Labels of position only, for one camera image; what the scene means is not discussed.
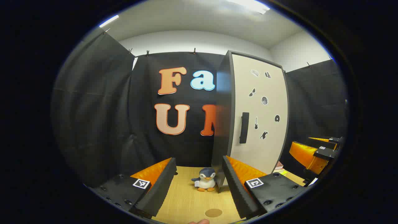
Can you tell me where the black door handle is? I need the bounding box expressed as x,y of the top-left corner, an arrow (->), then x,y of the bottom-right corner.
239,112 -> 250,144

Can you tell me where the round cork coaster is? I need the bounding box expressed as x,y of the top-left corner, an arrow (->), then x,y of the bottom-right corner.
205,208 -> 223,218

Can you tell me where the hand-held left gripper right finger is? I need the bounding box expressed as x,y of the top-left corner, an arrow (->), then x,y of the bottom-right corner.
221,156 -> 307,220

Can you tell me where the dark grey cabinet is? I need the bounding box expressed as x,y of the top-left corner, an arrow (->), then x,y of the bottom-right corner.
211,50 -> 290,193

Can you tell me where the long ceiling light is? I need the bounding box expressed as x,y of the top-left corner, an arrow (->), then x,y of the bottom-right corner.
99,15 -> 119,28
227,0 -> 271,15

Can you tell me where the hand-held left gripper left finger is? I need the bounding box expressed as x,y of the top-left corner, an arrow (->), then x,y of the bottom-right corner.
89,157 -> 178,220

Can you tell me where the black backdrop cloth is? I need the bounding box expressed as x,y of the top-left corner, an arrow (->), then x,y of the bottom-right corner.
51,30 -> 348,189

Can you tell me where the penguin plush toy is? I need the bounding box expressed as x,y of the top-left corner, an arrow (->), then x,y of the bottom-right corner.
191,167 -> 217,192

